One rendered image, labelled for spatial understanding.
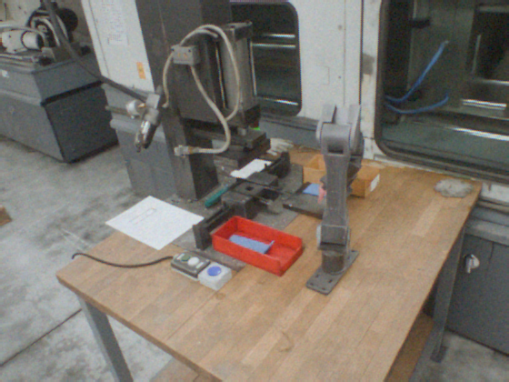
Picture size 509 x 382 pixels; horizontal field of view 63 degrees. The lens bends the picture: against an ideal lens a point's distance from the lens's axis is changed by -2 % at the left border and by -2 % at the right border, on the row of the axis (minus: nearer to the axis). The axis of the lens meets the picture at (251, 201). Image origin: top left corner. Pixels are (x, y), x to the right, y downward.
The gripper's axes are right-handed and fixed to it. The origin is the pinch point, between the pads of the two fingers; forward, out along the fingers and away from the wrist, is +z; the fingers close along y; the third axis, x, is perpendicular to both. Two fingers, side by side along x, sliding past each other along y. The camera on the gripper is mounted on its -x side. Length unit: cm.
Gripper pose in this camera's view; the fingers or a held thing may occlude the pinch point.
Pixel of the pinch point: (324, 203)
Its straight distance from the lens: 142.7
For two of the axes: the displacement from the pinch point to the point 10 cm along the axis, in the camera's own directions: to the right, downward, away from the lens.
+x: -5.7, 4.1, -7.1
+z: -3.4, 6.7, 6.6
